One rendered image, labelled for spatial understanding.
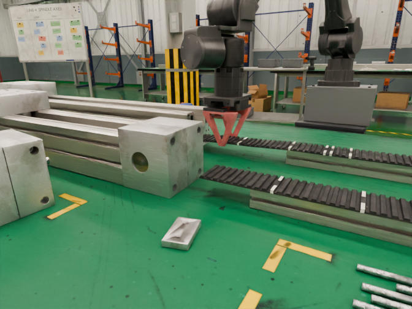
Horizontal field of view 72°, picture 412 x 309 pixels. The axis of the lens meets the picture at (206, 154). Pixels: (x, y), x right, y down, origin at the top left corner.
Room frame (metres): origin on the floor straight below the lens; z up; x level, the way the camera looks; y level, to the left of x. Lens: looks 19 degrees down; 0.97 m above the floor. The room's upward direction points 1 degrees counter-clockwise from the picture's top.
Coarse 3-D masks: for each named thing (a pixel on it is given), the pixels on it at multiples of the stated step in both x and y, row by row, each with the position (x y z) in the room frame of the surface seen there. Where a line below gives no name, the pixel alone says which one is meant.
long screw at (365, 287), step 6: (366, 288) 0.19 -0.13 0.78; (372, 288) 0.19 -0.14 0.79; (378, 288) 0.19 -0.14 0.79; (378, 294) 0.19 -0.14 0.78; (384, 294) 0.19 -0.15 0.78; (390, 294) 0.18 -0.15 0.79; (396, 294) 0.18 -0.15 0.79; (402, 294) 0.18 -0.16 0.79; (402, 300) 0.18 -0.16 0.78; (408, 300) 0.18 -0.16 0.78
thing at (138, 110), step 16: (48, 96) 0.92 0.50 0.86; (64, 96) 0.89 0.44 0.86; (80, 112) 0.74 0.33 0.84; (96, 112) 0.72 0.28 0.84; (112, 112) 0.68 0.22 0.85; (128, 112) 0.66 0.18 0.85; (144, 112) 0.63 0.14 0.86; (160, 112) 0.61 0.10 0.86; (176, 112) 0.59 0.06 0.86; (192, 112) 0.60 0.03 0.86
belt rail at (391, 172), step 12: (288, 156) 0.51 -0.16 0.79; (300, 156) 0.49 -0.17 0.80; (312, 156) 0.48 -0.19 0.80; (324, 156) 0.47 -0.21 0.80; (324, 168) 0.47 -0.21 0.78; (336, 168) 0.46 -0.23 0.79; (348, 168) 0.45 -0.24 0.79; (360, 168) 0.45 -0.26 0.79; (372, 168) 0.44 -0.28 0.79; (384, 168) 0.43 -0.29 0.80; (396, 168) 0.42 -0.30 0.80; (408, 168) 0.41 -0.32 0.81; (396, 180) 0.42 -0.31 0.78; (408, 180) 0.41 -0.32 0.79
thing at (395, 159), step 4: (388, 156) 0.45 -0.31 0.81; (392, 156) 0.44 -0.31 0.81; (396, 156) 0.44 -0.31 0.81; (400, 156) 0.45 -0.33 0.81; (388, 160) 0.43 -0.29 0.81; (392, 160) 0.42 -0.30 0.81; (396, 160) 0.43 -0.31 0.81; (400, 160) 0.42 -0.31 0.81; (396, 164) 0.42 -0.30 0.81; (400, 164) 0.41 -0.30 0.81
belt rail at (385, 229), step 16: (256, 192) 0.34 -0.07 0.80; (256, 208) 0.33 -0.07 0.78; (272, 208) 0.32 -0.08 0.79; (288, 208) 0.31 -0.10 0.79; (304, 208) 0.31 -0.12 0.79; (320, 208) 0.30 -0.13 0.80; (336, 208) 0.29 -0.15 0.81; (320, 224) 0.30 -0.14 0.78; (336, 224) 0.29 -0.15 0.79; (352, 224) 0.28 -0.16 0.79; (368, 224) 0.28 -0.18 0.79; (384, 224) 0.26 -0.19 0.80; (400, 224) 0.26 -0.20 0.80; (384, 240) 0.26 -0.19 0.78; (400, 240) 0.26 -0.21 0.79
